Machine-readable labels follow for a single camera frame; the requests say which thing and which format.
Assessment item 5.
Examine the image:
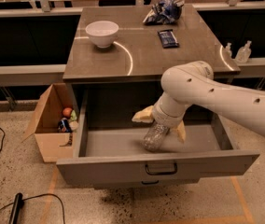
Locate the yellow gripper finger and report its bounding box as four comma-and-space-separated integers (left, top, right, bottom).
174, 121, 186, 143
132, 105, 154, 123

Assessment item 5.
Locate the clear plastic water bottle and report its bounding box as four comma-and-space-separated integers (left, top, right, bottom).
142, 122, 170, 152

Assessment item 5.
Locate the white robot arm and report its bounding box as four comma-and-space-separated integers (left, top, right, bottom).
132, 61, 265, 141

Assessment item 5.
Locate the open grey top drawer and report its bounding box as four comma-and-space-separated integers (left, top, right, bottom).
57, 91, 259, 186

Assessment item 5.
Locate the grey cabinet with counter top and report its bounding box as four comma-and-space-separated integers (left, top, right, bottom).
63, 4, 242, 133

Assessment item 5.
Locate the small clear pump bottle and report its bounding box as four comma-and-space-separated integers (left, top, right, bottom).
225, 42, 232, 57

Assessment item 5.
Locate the clear pump dispenser bottle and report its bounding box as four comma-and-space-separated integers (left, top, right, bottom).
235, 40, 251, 63

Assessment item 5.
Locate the green item in box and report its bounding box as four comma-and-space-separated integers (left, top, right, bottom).
70, 110, 77, 121

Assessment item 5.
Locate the white item in box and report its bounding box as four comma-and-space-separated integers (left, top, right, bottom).
69, 121, 78, 132

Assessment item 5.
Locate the red apple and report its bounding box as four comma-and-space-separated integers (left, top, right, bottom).
63, 107, 73, 119

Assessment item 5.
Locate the dark blue snack bar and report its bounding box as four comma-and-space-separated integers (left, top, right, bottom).
158, 29, 179, 49

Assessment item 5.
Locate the blue soda can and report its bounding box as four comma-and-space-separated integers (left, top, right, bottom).
58, 118, 72, 133

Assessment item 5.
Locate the white ceramic bowl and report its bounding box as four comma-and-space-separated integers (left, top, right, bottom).
85, 21, 119, 49

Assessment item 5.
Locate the brown cardboard box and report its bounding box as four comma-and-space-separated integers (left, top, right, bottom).
22, 83, 76, 162

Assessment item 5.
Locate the blue crumpled chip bag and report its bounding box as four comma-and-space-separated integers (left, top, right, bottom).
143, 0, 184, 25

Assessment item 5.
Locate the black drawer handle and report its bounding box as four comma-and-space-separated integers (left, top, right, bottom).
145, 163, 178, 175

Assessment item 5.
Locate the lower drawer with handle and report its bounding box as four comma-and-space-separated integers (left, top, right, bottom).
93, 179, 200, 189

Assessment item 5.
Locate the black power adapter with cable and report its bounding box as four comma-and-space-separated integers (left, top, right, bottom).
0, 192, 66, 224

